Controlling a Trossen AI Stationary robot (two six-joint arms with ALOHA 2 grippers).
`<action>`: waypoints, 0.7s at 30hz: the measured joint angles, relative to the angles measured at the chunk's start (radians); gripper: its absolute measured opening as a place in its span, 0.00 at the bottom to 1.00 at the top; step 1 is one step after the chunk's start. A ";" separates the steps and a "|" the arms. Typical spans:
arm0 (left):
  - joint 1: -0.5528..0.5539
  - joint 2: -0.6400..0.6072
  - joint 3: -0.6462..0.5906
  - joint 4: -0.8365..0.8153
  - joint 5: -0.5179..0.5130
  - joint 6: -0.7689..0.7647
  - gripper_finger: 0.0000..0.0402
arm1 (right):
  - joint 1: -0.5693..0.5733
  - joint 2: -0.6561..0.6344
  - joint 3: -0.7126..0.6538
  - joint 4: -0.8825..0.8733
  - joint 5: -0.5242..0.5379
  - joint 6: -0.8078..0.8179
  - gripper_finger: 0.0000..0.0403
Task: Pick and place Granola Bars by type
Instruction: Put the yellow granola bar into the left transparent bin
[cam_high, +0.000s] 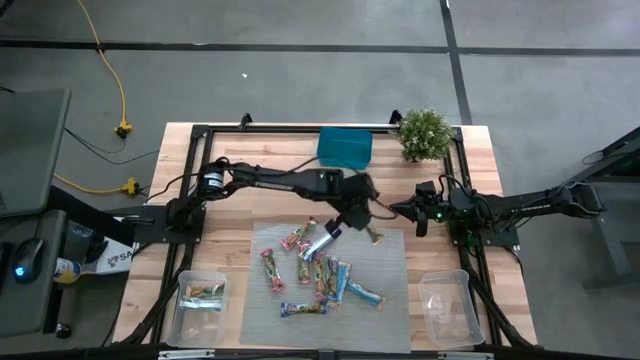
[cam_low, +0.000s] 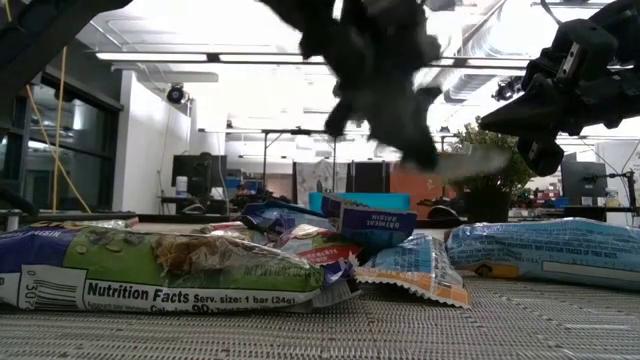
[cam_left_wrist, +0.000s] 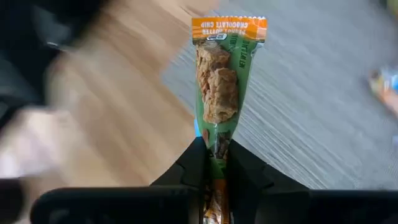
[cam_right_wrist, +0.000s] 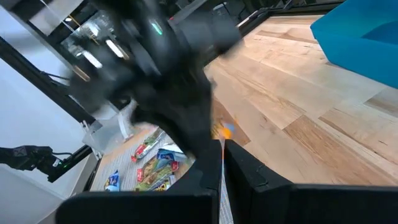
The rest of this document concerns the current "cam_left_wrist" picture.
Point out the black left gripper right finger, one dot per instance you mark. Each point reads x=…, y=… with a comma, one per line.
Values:
x=295, y=208

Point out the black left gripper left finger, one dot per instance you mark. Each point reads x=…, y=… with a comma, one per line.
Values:
x=155, y=205

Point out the orange-ended Chewy granola bar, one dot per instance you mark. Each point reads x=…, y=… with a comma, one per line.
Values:
x=385, y=90
x=217, y=87

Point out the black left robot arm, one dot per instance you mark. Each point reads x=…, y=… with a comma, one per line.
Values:
x=25, y=46

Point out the grey woven table mat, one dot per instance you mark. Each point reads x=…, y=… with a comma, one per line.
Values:
x=311, y=109

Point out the clear plastic bin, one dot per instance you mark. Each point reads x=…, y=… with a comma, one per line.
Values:
x=31, y=143

